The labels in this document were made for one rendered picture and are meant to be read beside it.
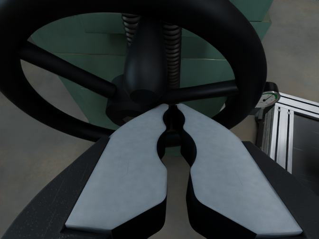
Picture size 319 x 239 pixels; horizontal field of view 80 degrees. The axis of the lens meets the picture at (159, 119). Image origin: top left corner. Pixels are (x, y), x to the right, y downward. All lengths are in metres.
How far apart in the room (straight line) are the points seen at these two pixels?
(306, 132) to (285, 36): 0.97
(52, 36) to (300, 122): 1.04
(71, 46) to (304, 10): 2.05
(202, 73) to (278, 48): 1.33
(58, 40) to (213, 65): 0.32
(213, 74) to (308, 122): 0.75
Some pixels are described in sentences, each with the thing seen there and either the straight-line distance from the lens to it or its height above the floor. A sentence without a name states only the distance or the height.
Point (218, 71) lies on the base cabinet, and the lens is 0.47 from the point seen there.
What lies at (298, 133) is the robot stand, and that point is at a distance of 1.09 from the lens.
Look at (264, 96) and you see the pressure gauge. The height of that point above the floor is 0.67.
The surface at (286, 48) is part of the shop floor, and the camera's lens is 1.79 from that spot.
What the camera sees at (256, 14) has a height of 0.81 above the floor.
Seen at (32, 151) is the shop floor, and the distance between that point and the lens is 1.25.
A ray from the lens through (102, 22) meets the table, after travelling 0.27.
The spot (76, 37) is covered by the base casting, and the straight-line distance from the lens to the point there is 0.43.
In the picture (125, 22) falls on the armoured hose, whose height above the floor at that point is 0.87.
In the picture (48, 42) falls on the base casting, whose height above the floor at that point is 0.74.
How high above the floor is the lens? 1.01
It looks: 63 degrees down
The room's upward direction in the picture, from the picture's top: 2 degrees clockwise
